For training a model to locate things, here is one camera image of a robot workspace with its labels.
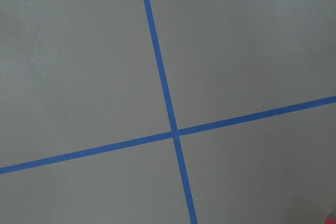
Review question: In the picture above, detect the red wooden cube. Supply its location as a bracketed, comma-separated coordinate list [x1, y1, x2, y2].
[324, 217, 336, 224]

